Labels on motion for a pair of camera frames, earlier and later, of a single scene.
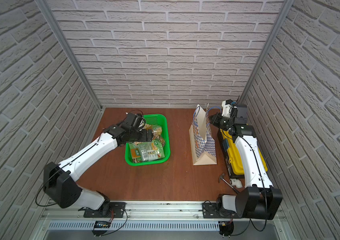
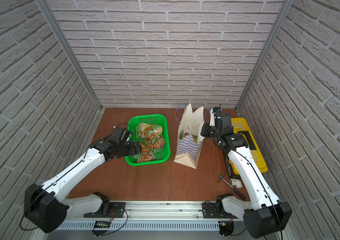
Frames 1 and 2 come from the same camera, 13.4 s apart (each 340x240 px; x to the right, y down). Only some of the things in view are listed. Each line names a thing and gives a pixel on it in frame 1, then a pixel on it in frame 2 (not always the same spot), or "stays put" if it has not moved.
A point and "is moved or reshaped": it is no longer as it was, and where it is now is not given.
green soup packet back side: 152,151 → 182,135
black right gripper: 216,121 → 205,132
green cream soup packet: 136,150 is moved or reshaped
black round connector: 226,228 stays put
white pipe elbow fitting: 236,182 stays put
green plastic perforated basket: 156,151 stays put
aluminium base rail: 152,216 stays put
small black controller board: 102,224 stays put
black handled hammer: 221,177 stays put
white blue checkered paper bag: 202,143 is moved or reshaped
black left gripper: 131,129 → 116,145
